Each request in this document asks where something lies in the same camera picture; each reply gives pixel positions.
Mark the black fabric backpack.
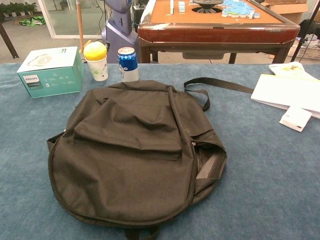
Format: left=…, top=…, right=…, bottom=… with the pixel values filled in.
left=46, top=76, right=255, bottom=240

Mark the blue purple robot base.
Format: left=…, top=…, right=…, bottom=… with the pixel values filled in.
left=101, top=0, right=139, bottom=64

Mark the white snack packet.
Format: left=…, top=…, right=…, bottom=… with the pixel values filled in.
left=268, top=61, right=320, bottom=81

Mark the blue and white drink can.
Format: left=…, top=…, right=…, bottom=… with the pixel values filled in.
left=117, top=46, right=140, bottom=83

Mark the brown mahjong table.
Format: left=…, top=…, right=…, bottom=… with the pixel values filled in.
left=137, top=0, right=301, bottom=65

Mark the blue table carpet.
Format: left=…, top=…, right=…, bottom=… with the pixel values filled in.
left=0, top=62, right=320, bottom=240

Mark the teal Philips product box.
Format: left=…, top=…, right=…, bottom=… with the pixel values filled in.
left=16, top=46, right=85, bottom=99

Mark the wooden pole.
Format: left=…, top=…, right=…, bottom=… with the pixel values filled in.
left=76, top=0, right=85, bottom=53

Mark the white papers stack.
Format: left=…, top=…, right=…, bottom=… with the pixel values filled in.
left=250, top=73, right=320, bottom=118

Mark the black mahjong table centre disc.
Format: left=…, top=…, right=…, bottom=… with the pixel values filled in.
left=191, top=0, right=224, bottom=13

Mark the small white box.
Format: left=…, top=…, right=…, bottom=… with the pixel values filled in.
left=279, top=105, right=313, bottom=133

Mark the blue mahjong tile pile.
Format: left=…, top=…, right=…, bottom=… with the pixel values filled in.
left=221, top=0, right=261, bottom=20

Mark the green cloth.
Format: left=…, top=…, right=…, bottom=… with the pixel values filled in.
left=19, top=15, right=46, bottom=27

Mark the white plastic basket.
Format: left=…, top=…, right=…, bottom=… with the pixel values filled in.
left=287, top=37, right=320, bottom=61

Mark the black tripod stand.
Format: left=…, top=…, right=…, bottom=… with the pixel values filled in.
left=289, top=0, right=320, bottom=63

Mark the open cardboard box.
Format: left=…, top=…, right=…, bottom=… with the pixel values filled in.
left=259, top=0, right=310, bottom=25

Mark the dark slanted table leg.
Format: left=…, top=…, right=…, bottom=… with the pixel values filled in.
left=0, top=21, right=20, bottom=60

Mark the row of potted plants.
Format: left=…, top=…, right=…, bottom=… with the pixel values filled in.
left=0, top=1, right=38, bottom=18

